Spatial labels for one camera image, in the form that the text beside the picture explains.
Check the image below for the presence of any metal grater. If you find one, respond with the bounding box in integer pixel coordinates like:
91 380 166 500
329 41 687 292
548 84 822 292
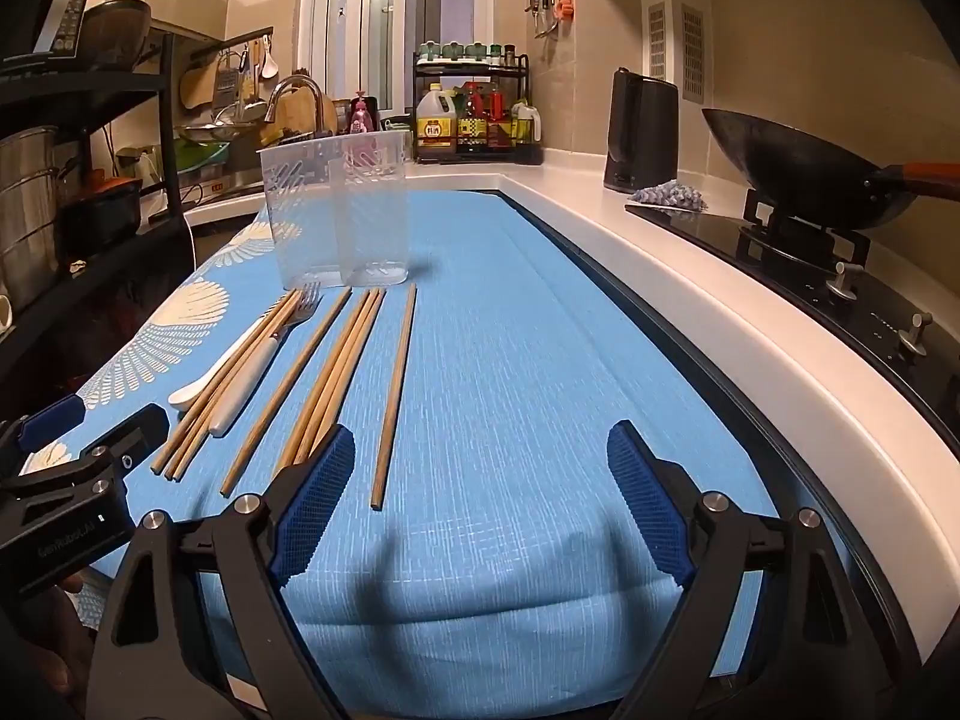
214 52 241 110

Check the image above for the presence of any row of spice jars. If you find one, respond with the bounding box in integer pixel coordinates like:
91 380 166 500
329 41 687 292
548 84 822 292
417 41 518 66

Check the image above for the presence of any dark wooden bowl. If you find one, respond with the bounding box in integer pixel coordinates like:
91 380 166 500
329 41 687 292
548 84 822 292
79 0 153 68

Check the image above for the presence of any clear plastic utensil holder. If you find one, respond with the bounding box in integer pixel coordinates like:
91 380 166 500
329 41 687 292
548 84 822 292
257 133 412 293

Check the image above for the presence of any white spoon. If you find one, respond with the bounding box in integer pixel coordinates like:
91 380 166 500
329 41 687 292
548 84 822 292
169 319 267 412

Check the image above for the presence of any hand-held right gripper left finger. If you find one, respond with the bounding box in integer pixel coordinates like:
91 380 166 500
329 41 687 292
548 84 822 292
88 424 357 720

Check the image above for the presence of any white cable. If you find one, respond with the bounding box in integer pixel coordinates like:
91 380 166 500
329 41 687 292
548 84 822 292
154 184 197 275

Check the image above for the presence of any blue printed tablecloth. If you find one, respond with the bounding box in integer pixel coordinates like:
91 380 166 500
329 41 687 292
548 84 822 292
15 191 848 720

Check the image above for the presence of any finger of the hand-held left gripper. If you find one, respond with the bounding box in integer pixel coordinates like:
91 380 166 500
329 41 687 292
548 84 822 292
0 392 85 466
75 403 170 481

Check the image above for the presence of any hanging wooden cutting board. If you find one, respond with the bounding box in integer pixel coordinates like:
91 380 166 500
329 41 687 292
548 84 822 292
180 60 226 112

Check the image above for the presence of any red capped sauce bottle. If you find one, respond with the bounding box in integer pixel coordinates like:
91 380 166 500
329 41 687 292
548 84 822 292
457 82 488 147

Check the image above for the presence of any black gas cooktop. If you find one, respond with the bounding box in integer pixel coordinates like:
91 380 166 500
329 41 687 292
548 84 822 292
626 187 960 421

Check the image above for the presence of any blue white dishcloth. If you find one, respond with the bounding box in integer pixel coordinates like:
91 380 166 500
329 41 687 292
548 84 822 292
628 180 708 212

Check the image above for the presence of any person's left hand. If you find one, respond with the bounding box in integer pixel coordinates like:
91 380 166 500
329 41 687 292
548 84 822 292
0 574 95 717

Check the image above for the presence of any black metal shelf rack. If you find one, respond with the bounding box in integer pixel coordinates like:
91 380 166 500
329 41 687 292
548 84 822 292
0 22 196 391

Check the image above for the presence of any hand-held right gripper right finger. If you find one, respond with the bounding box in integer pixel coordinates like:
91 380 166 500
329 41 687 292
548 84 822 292
606 420 923 720

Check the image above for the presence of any metal colander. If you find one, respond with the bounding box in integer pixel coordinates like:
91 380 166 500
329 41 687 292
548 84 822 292
176 120 256 145

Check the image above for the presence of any metal stove knob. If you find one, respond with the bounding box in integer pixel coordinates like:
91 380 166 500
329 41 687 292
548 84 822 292
898 313 935 356
825 261 863 299

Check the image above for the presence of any black condiment rack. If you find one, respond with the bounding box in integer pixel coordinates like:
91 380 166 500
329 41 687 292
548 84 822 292
411 52 545 166

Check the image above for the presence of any black pot orange rim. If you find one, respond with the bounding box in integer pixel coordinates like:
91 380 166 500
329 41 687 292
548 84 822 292
60 176 145 248

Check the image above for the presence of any black microwave oven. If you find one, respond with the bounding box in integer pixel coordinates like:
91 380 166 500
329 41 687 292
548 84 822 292
0 0 102 76

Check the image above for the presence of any green basin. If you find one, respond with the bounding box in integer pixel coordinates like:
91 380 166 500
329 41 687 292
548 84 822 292
174 141 230 170

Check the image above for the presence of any large plastic jug yellow label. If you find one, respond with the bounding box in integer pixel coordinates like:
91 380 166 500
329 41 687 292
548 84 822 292
415 84 458 158

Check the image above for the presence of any white handled metal fork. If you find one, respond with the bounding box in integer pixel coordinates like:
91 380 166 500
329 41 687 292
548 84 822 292
208 281 323 438

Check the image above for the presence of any dark sauce bottle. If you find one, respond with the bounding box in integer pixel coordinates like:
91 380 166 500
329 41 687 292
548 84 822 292
487 86 515 147

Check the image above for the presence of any stainless steel stockpot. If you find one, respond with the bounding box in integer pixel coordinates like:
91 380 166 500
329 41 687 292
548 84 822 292
0 126 61 316

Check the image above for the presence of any black electric kettle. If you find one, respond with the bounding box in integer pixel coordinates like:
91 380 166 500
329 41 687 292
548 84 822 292
604 67 680 192

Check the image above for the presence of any black wok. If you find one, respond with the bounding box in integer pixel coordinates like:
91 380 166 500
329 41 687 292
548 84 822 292
701 106 960 233

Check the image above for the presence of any wall vent grille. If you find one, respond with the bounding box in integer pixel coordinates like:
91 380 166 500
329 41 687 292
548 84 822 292
649 2 667 80
681 4 706 102

